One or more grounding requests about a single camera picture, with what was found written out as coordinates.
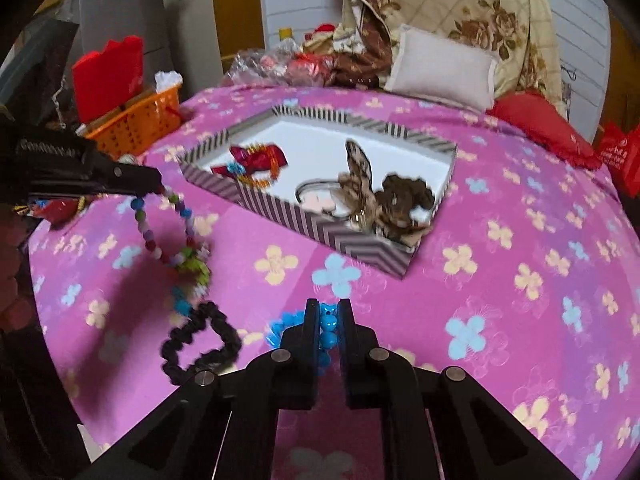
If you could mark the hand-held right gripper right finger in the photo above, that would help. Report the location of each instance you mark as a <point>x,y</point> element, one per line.
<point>346,330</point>

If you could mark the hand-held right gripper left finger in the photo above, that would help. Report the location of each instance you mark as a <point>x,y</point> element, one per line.
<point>310,330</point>

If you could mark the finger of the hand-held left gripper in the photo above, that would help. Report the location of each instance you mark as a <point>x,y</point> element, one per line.
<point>142,172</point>
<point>140,187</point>

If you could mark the black scrunchie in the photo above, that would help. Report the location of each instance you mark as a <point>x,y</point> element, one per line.
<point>220,317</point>

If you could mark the striped cardboard box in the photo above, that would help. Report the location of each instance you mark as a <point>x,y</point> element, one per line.
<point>320,230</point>

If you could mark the shiny red hair bow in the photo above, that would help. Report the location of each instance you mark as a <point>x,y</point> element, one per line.
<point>255,157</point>

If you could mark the brown scrunchie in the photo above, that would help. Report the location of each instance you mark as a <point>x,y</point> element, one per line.
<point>405,192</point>

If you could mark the leopard print hair bow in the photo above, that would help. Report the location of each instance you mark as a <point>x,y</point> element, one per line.
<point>360,170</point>

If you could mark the orange plastic basket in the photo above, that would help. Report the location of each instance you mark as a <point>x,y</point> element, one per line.
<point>135,125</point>

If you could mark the white tissue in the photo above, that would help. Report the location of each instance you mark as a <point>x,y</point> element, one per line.
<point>167,80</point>

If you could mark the red paper bag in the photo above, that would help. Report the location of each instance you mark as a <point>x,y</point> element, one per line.
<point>105,80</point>

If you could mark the clear plastic bag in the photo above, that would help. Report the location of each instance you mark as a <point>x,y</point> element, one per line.
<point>260,65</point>

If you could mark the grey refrigerator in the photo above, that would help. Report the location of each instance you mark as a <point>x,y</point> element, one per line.
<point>125,5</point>

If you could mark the wooden door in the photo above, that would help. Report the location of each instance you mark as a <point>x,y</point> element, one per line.
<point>235,5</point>

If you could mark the pink floral blanket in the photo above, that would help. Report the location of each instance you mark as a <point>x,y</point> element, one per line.
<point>500,210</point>

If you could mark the red plush toy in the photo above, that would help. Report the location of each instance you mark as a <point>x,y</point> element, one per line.
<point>322,37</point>

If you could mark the small beige pillow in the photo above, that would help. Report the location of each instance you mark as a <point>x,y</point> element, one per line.
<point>440,67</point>

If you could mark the red pillow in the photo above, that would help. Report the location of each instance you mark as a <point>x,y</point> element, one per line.
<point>545,125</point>

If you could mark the red plastic bag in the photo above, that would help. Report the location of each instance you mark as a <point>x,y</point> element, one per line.
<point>620,160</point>

